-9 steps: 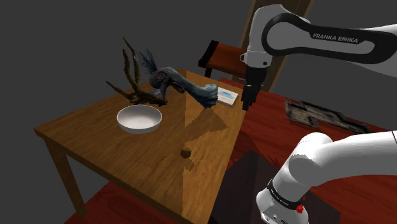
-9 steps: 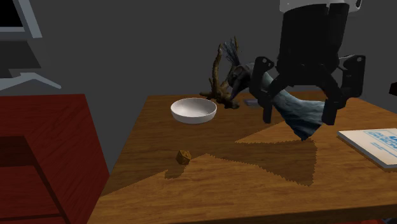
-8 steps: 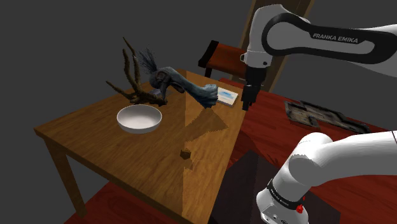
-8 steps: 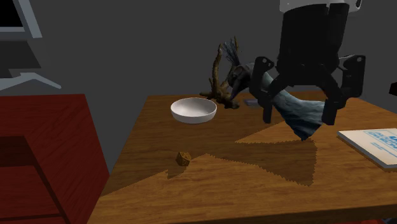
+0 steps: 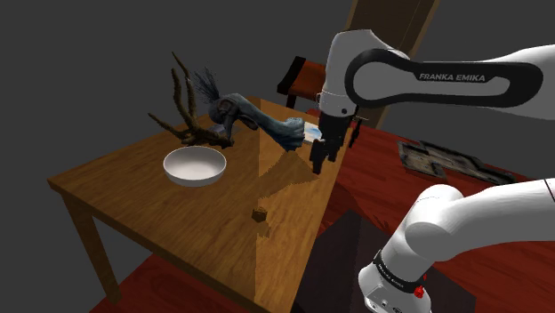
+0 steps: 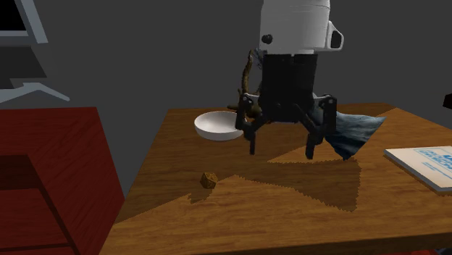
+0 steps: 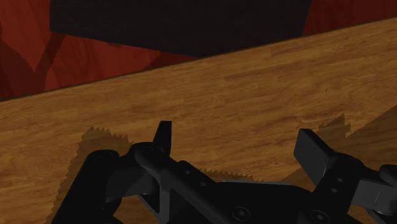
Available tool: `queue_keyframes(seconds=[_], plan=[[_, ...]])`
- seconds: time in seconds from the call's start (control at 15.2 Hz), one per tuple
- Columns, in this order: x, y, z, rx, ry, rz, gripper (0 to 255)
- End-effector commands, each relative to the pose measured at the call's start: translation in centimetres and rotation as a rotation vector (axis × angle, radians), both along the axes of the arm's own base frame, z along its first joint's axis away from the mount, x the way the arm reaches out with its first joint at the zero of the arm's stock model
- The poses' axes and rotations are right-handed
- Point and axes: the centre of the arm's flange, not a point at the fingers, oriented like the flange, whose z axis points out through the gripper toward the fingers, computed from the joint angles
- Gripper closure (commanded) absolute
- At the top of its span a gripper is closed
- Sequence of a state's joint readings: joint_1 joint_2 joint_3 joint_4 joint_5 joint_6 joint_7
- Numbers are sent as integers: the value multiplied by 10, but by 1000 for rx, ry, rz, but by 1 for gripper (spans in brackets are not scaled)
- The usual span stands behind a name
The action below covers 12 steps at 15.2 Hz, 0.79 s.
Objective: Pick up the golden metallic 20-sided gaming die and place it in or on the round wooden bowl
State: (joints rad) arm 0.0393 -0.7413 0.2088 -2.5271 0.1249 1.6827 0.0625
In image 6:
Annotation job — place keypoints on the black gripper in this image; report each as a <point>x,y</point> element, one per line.
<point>288,81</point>

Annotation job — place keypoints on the blue crumpled cloth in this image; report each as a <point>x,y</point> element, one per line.
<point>353,132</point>

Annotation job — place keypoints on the brown driftwood figure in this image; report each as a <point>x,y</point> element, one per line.
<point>246,76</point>

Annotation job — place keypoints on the white bowl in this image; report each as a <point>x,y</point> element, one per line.
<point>215,127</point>

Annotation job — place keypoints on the wooden table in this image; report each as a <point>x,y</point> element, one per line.
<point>282,219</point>

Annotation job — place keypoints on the brown many-sided die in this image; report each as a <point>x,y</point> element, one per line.
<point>209,180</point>

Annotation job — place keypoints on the white book with blue print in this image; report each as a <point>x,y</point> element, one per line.
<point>423,164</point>

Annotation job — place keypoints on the red wooden chest of drawers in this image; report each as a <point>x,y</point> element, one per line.
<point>53,159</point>

